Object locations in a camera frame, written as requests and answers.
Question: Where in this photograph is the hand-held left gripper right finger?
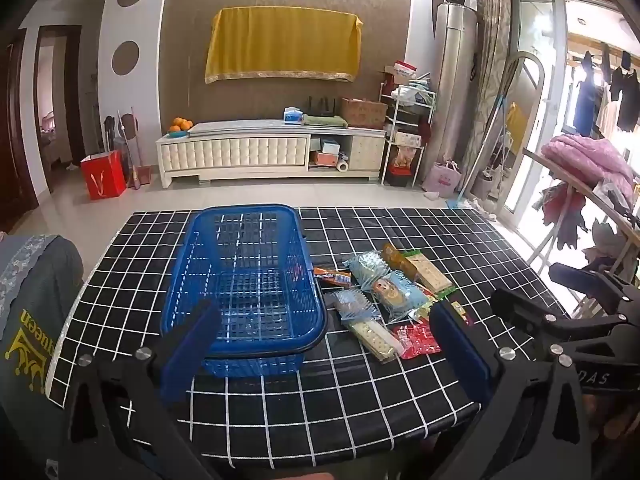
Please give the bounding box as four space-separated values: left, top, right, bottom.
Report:
429 301 593 480

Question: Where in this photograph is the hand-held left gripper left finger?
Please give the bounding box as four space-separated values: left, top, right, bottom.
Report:
60 299 223 480

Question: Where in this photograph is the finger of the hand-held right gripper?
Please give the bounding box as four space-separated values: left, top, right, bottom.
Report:
490 287 626 343
548 262 640 313

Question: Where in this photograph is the red snack packet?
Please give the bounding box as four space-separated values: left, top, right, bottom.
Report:
391 322 443 360

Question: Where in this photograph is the blue plastic basket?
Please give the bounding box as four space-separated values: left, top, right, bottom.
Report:
160 203 329 378

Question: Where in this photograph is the green-edged cracker packet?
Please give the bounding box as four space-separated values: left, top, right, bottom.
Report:
402 250 458 297

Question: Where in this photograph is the light blue cartoon snack packet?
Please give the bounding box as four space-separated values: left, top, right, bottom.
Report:
367 271 431 323

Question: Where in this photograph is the blue-edged cracker packet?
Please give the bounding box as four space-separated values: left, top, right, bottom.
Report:
342 310 403 363

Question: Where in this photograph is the orange vacuum snack packet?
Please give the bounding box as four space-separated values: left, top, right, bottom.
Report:
382 242 416 281

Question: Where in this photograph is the dark red garment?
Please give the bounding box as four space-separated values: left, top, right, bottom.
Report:
532 182 588 251

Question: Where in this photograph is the wooden drying rack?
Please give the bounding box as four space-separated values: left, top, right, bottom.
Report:
522 147 640 311

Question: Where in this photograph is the pink blanket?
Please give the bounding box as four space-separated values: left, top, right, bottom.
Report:
541 134 636 201

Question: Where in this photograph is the black white checkered tablecloth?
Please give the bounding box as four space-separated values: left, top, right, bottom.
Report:
45 207 576 480

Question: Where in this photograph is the orange snack bar packet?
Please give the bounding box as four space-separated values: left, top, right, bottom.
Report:
313 267 352 287

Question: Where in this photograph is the pink bag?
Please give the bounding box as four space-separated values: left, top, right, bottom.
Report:
424 159 463 198

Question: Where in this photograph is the grey chair cover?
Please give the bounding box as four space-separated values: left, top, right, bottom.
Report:
0 232 86 480

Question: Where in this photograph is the arched standing mirror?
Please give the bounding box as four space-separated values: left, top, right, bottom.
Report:
492 51 546 216

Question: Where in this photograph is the hanging blue garment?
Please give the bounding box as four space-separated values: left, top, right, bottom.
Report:
574 52 599 131

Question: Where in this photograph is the hanging black shirt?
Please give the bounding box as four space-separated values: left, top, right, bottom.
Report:
609 52 640 132

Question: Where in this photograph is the broom with dustpan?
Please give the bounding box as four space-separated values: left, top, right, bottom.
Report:
116 107 151 190

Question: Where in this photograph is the red gift bag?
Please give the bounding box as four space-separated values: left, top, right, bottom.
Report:
80 149 127 201

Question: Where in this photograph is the white tufted media cabinet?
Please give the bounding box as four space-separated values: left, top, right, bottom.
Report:
155 119 388 190

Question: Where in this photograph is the white shelf rack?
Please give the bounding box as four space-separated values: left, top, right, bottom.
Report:
378 67 437 188

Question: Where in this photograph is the tower air conditioner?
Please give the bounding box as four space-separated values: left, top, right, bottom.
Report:
422 2 478 196

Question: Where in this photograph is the grey flat board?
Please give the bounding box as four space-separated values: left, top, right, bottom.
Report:
187 119 307 137

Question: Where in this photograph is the patterned curtain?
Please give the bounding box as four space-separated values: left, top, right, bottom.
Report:
460 0 513 196

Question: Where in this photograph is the cardboard box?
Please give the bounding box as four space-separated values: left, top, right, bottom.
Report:
341 97 388 130

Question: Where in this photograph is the green folded cloth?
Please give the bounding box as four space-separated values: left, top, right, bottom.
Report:
302 114 349 128

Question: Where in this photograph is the black router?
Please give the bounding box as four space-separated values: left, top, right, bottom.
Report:
306 96 337 117

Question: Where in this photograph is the dark wooden door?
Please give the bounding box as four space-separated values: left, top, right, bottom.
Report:
0 30 38 231

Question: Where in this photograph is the dark wooden doorframe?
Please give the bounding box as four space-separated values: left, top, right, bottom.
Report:
35 25 87 196

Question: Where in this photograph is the yellow cloth cover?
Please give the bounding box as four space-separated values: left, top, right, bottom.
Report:
204 5 364 85

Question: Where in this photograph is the blue-handled mop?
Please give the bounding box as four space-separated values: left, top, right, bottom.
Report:
446 97 506 210

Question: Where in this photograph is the round brown wall disc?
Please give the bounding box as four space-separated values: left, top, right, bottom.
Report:
111 40 141 78

